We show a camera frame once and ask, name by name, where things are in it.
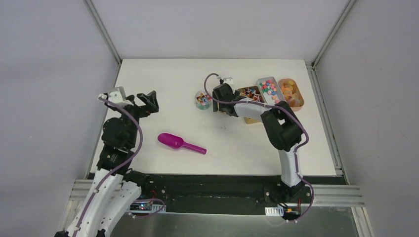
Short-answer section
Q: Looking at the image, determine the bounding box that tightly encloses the gold tin of lollipops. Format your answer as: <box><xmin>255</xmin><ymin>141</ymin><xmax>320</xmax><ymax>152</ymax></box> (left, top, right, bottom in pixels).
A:
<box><xmin>238</xmin><ymin>86</ymin><xmax>265</xmax><ymax>125</ymax></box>

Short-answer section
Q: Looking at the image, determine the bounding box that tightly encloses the aluminium frame post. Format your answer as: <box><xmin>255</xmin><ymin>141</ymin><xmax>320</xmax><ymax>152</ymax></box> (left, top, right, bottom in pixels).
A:
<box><xmin>83</xmin><ymin>0</ymin><xmax>122</xmax><ymax>67</ymax></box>
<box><xmin>311</xmin><ymin>0</ymin><xmax>358</xmax><ymax>69</ymax></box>

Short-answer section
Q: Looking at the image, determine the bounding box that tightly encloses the left aluminium rail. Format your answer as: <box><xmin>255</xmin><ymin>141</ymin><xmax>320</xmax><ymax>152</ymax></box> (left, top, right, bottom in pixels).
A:
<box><xmin>69</xmin><ymin>179</ymin><xmax>93</xmax><ymax>200</ymax></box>

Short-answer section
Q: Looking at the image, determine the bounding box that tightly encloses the magenta plastic scoop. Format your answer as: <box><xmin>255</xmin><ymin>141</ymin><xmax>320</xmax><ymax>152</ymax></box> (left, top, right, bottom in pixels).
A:
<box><xmin>158</xmin><ymin>133</ymin><xmax>207</xmax><ymax>155</ymax></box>

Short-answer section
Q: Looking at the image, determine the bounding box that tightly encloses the left aluminium frame post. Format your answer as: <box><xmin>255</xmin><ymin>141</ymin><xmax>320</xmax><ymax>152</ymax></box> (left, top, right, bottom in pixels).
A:
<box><xmin>83</xmin><ymin>0</ymin><xmax>122</xmax><ymax>67</ymax></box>

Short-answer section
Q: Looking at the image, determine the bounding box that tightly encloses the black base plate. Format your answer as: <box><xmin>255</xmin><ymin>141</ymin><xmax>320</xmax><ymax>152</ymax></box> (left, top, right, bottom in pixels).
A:
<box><xmin>134</xmin><ymin>174</ymin><xmax>345</xmax><ymax>215</ymax></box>

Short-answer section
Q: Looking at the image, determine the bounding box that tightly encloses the white box of colourful candies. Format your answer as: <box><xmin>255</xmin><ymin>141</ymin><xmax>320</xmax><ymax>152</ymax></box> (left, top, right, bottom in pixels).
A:
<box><xmin>256</xmin><ymin>77</ymin><xmax>285</xmax><ymax>105</ymax></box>

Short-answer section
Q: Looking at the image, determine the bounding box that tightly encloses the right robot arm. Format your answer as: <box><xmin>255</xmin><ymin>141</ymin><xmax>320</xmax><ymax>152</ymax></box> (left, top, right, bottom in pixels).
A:
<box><xmin>212</xmin><ymin>83</ymin><xmax>305</xmax><ymax>202</ymax></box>

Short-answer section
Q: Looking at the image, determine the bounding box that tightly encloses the right aluminium frame post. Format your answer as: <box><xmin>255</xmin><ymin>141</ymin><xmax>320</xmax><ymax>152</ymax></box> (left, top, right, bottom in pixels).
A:
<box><xmin>311</xmin><ymin>0</ymin><xmax>358</xmax><ymax>69</ymax></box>

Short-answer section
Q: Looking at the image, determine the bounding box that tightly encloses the right white cable duct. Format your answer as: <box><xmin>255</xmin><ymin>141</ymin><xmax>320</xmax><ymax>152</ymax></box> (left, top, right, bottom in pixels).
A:
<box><xmin>265</xmin><ymin>205</ymin><xmax>284</xmax><ymax>217</ymax></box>

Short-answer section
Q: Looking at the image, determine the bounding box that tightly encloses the right aluminium rail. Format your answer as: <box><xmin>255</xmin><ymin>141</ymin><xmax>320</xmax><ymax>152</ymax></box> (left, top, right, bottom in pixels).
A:
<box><xmin>313</xmin><ymin>185</ymin><xmax>365</xmax><ymax>207</ymax></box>

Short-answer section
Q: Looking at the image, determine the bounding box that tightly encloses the aluminium rail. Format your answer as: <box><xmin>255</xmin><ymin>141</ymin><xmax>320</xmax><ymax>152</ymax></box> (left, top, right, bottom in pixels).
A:
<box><xmin>313</xmin><ymin>185</ymin><xmax>365</xmax><ymax>207</ymax></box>
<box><xmin>69</xmin><ymin>179</ymin><xmax>93</xmax><ymax>200</ymax></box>

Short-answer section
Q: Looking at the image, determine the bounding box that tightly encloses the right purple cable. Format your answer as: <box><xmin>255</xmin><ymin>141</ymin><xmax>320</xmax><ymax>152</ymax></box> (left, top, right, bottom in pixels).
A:
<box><xmin>203</xmin><ymin>73</ymin><xmax>316</xmax><ymax>226</ymax></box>

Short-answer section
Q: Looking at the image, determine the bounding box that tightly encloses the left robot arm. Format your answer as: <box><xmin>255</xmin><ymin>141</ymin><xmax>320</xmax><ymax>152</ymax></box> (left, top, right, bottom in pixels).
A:
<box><xmin>55</xmin><ymin>87</ymin><xmax>159</xmax><ymax>237</ymax></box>

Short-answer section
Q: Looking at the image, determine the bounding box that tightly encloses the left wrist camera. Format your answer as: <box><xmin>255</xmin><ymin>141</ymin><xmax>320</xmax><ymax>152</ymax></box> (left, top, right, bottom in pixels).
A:
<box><xmin>98</xmin><ymin>86</ymin><xmax>133</xmax><ymax>107</ymax></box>

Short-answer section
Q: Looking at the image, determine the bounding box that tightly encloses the clear plastic jar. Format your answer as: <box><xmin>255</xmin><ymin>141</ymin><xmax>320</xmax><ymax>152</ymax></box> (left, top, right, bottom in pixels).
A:
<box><xmin>195</xmin><ymin>90</ymin><xmax>212</xmax><ymax>110</ymax></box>

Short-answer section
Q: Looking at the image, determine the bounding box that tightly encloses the orange tray of gummies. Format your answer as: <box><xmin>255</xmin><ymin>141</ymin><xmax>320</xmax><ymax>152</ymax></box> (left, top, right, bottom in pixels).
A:
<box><xmin>278</xmin><ymin>79</ymin><xmax>305</xmax><ymax>112</ymax></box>

